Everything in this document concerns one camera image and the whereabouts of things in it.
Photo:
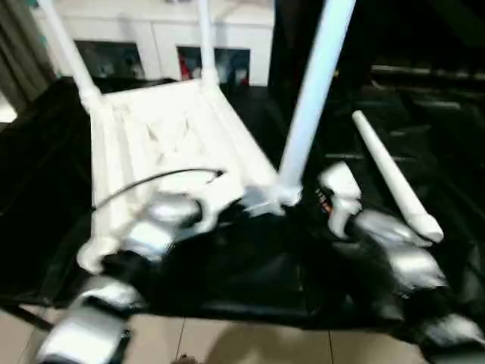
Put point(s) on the black frame strut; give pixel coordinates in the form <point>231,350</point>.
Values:
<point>26,316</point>

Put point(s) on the white glass door cabinet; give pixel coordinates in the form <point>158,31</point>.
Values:
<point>151,22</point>

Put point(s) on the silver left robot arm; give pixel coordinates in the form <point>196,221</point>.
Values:
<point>151,227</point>

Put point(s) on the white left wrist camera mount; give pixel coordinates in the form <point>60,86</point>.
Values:
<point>212,204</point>

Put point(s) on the white plastic table top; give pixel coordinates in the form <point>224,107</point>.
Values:
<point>159,132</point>

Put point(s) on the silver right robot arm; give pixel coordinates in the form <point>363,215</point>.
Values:
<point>409,258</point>

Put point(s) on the black work mat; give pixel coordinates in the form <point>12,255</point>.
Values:
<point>417,151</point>

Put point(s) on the grey curtain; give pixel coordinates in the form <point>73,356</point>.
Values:
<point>22,53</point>

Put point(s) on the red white bottle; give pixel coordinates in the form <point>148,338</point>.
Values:
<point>184,68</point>

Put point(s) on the white plastic table leg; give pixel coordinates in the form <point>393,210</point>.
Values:
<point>314,95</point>
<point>394,178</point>
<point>72,49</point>
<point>206,38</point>

